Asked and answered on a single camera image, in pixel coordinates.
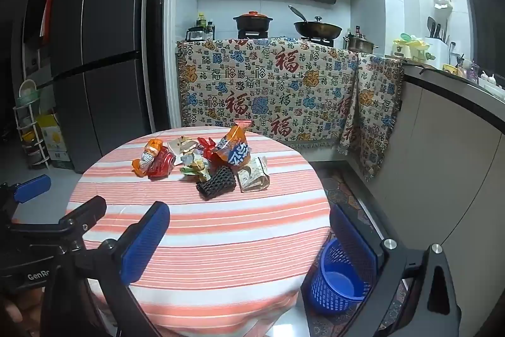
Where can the white knife block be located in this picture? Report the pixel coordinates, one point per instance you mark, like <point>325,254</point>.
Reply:
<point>436,45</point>

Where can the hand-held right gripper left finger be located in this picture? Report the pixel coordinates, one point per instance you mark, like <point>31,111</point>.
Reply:
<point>144,242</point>

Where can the black clay pot red lid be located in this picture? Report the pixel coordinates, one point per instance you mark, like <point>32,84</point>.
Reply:
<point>251,21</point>

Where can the large printed blanket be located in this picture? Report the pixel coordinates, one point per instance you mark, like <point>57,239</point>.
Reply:
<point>260,92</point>

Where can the yellow cardboard box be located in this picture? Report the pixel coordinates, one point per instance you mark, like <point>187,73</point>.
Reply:
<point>55,141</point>

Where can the black glass kettle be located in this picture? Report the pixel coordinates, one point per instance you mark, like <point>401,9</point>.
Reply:
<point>194,34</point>

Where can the black foam mesh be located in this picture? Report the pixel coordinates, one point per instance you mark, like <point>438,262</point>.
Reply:
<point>217,183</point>

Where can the crushed red can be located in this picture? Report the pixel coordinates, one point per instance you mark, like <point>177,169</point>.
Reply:
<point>162,162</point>

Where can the gold patterned paper bag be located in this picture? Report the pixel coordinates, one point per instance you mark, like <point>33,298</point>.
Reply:
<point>254,175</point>

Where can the red plastic bag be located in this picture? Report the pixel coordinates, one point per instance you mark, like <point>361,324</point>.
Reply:
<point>209,151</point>

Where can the black wok with lid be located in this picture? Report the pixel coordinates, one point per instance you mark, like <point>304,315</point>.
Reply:
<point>317,29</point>

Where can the dark grey refrigerator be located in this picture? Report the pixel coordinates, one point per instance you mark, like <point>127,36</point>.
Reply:
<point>102,45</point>

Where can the white kitchen counter cabinet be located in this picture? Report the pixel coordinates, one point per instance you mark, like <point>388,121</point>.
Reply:
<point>442,147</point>

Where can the orange striped tablecloth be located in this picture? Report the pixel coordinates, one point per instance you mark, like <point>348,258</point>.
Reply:
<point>221,242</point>

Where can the orange snack wrapper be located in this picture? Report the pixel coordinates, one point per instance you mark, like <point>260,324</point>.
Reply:
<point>145,157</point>

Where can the black gas stove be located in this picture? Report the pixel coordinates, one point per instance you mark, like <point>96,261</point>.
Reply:
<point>252,33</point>

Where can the pale green bowl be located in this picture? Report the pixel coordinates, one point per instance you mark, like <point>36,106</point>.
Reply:
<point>29,89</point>

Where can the yellow oil bottle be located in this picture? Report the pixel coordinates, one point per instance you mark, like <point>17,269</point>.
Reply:
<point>201,22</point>

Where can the red flat object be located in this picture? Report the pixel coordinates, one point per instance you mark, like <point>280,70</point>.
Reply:
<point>47,15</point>

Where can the white tiered rack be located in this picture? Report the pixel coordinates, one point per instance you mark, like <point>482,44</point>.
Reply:
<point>33,139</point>

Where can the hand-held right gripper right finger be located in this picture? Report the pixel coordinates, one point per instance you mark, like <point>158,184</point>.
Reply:
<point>353,238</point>

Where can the torn white wrapper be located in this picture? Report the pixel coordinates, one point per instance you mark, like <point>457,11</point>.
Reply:
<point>180,147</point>

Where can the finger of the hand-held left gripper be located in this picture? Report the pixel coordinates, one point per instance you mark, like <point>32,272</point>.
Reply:
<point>33,187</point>
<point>85,212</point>

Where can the small printed blanket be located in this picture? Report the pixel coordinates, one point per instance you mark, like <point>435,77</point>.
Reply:
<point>374,104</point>

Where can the yellow green juicer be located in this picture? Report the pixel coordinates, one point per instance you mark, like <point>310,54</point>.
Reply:
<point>410,47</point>

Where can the stainless steel pot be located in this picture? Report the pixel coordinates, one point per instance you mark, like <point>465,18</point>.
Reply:
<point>357,44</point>

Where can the blue plastic basket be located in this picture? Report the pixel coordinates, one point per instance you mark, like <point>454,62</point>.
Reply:
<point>335,289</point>

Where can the white garlic bulbs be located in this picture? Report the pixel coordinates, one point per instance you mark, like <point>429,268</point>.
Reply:
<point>488,78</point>

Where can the yellow green snack wrapper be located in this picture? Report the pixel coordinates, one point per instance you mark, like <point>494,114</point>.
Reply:
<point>195,165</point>

